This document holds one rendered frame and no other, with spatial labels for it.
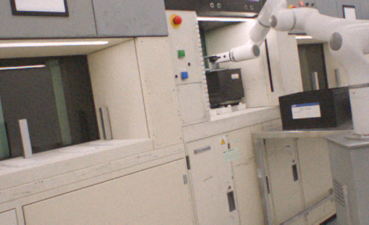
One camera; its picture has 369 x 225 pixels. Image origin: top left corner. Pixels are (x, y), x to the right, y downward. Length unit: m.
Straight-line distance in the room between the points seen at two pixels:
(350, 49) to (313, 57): 2.15
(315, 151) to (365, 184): 1.17
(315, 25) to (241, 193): 0.90
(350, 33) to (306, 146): 1.19
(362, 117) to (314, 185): 1.14
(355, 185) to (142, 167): 0.81
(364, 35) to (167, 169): 0.93
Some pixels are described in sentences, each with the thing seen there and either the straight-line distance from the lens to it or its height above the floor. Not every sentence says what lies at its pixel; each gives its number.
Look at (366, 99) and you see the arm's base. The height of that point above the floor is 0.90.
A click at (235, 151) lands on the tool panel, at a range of 2.03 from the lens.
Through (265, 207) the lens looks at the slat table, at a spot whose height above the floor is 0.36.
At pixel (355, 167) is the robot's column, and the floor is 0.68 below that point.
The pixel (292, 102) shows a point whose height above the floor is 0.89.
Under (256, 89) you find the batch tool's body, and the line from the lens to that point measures 2.43.
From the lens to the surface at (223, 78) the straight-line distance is 2.30.
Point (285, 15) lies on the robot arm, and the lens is 1.83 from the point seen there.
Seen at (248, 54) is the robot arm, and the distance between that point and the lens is 2.21.
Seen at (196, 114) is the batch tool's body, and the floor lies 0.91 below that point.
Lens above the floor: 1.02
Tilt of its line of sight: 3 degrees down
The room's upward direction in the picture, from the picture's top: 8 degrees counter-clockwise
